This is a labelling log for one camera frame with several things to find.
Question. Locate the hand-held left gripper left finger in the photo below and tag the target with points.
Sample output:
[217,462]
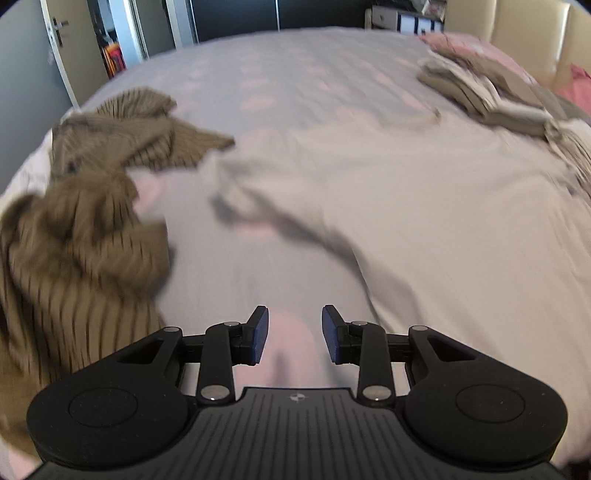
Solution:
[258,337]

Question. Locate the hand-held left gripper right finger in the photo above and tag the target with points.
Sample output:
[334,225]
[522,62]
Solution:
[331,337]

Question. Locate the white shirt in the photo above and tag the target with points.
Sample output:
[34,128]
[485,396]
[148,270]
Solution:
[438,221]

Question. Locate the pile of folded clothes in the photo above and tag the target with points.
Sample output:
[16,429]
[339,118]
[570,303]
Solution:
[498,92]

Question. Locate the bed with pink dotted sheet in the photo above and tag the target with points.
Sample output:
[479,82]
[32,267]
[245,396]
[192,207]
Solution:
[277,92]

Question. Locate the red hallway furniture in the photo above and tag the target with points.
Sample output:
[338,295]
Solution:
[114,60]

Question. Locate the black wardrobe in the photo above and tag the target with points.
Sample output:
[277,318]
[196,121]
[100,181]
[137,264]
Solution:
[277,11]

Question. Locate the white drawer unit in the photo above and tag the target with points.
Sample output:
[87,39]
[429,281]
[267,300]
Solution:
[401,18]

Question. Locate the pink pillow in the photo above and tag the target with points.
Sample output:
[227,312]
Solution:
[485,48]

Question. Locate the grey door panel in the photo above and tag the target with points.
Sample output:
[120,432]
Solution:
[157,23]

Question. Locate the open room door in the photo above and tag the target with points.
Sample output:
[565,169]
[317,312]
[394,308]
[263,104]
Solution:
[76,50]

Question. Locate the beige padded headboard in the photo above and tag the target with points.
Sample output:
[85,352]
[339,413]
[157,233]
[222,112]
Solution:
[521,23]

